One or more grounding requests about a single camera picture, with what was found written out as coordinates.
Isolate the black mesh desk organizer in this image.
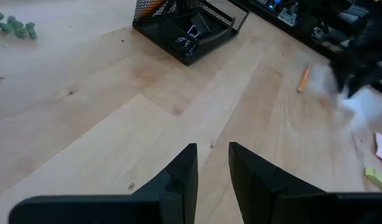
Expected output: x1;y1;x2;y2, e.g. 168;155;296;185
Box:
131;0;250;67

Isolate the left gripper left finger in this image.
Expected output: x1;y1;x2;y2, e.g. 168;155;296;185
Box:
8;142;200;224

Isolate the green sticky note pad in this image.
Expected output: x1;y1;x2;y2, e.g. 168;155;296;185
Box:
364;166;382;192

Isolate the potted succulent plant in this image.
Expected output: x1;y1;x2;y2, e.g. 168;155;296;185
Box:
0;11;38;40

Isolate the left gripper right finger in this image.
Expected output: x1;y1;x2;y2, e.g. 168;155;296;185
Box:
228;141;382;224

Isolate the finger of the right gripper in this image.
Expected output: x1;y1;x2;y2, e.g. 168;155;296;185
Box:
329;57;351;94
347;67;381;99

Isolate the black binder clip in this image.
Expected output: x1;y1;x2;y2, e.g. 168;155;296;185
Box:
188;12;212;40
175;36;198;57

